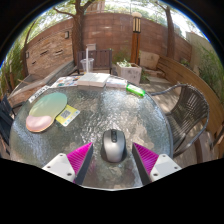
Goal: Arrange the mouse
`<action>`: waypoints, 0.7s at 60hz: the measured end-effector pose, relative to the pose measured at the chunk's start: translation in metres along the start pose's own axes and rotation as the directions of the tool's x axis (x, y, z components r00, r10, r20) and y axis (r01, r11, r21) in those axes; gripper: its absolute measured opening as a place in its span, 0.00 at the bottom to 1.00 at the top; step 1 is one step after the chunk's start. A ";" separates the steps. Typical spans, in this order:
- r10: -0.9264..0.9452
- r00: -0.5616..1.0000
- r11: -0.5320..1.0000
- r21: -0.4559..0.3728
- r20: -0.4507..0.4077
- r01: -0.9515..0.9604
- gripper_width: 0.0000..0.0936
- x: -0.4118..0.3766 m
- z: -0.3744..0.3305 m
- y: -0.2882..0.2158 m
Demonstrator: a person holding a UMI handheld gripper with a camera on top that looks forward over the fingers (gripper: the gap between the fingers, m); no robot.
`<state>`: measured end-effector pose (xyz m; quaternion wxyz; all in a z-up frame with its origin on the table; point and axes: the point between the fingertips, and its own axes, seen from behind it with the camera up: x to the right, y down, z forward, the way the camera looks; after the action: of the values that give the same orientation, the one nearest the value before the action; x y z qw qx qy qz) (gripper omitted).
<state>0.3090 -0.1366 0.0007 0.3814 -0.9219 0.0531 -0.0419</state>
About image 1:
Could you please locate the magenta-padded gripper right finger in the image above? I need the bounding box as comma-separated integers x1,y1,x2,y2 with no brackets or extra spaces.
131,142,183,186

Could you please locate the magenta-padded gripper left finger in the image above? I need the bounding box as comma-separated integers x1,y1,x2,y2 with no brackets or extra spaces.
42,142,95,185

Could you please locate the grey and black computer mouse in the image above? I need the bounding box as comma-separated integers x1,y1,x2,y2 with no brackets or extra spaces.
100,129,128,164

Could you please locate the yellow card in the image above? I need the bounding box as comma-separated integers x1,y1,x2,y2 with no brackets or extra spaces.
55,104,81,127

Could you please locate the brown wicker chair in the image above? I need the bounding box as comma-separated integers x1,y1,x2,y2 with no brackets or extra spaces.
148,83,211,158

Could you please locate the green packet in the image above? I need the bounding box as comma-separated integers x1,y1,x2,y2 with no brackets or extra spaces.
125,83,147,98

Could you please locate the colourful sticker sheet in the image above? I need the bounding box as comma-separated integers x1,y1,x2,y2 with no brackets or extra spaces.
50,75,83,89

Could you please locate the thick white book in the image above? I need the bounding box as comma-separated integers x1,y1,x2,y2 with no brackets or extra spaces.
76,72,111,88

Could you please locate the small white booklet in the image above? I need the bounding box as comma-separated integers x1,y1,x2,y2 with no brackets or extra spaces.
105,77,129,89

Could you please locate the stone raised garden bed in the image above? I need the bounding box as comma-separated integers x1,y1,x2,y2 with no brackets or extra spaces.
8,59,78,101

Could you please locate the concrete planter with plant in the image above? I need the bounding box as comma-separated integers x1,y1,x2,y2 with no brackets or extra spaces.
115,59,143,86

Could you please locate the curved wooden bench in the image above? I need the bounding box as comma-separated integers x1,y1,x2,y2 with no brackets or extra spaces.
156,55,224,134

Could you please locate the clear plastic cup with straw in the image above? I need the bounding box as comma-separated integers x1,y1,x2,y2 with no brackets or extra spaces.
79,47,95,75

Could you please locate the beige stone block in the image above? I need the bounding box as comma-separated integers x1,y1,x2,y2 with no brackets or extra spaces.
139,51,161,70

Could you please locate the dark wooden armchair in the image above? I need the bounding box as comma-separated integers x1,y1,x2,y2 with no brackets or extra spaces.
76,49,114,75

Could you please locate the thin curved tree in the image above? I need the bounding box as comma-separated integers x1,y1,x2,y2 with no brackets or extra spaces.
20,19,38,78

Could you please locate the slender leaning tree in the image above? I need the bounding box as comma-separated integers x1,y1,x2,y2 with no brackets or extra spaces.
155,1,176,60

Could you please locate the thick-trunked forked tree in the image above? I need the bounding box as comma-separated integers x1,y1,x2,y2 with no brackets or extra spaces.
53,0,98,64

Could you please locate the wooden garden lamp post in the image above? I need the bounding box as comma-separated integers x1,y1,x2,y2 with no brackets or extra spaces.
130,11,143,65

